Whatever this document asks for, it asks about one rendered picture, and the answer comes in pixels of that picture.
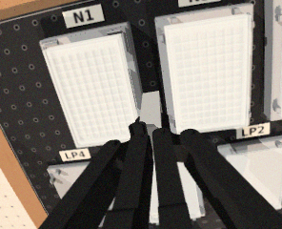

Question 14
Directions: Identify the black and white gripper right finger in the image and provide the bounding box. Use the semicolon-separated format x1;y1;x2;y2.
150;91;282;229

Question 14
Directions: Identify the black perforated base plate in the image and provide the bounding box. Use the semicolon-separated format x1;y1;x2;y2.
0;0;282;215

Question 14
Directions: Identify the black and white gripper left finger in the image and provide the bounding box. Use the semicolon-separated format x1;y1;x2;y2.
38;93;154;229

